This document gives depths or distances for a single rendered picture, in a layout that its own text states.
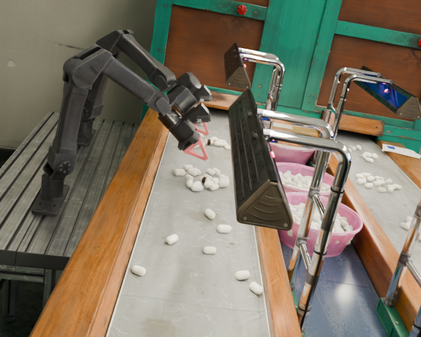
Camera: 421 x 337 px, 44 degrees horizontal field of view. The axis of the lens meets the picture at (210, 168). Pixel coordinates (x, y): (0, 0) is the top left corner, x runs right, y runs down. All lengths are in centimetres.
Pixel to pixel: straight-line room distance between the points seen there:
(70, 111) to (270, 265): 68
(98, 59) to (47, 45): 190
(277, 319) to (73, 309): 38
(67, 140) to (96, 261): 48
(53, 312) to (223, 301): 34
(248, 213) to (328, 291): 67
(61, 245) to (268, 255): 51
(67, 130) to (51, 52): 187
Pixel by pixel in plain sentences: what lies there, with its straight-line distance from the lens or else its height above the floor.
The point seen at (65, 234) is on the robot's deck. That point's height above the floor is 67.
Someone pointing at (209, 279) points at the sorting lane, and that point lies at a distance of 115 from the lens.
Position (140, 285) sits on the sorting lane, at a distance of 110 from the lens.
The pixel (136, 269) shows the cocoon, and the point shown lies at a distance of 112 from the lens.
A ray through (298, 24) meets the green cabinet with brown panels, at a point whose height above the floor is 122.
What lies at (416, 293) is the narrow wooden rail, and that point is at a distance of 130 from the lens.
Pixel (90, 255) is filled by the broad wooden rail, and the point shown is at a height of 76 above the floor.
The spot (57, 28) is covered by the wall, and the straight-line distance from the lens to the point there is 330.
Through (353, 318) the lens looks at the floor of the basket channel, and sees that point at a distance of 129.
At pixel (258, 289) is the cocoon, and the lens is 113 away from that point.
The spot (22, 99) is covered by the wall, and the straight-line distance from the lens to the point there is 343.
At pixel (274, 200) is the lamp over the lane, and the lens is 71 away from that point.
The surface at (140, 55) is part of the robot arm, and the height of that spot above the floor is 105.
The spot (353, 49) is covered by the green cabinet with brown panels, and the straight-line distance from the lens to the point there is 251.
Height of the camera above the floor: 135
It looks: 20 degrees down
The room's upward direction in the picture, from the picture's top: 10 degrees clockwise
